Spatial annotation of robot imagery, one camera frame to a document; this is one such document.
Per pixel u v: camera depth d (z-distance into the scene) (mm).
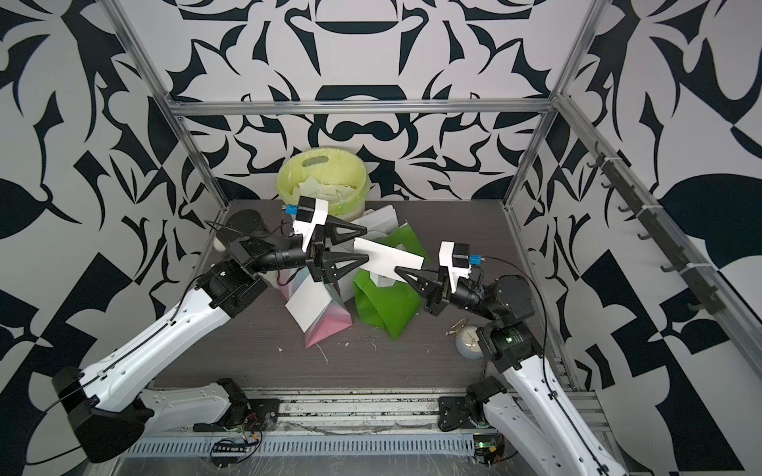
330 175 1009
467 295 517
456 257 456
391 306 794
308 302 755
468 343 827
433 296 524
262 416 744
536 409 457
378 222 847
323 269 487
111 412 395
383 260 537
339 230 566
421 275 523
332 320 864
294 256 498
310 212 451
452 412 742
